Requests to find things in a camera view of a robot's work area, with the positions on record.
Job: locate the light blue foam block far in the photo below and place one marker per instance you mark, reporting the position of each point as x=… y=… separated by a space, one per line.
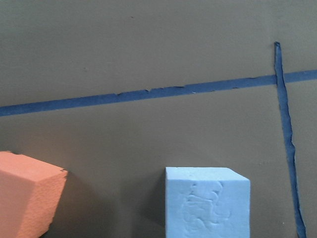
x=206 y=202

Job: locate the orange foam block far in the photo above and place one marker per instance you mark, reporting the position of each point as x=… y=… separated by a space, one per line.
x=30 y=191

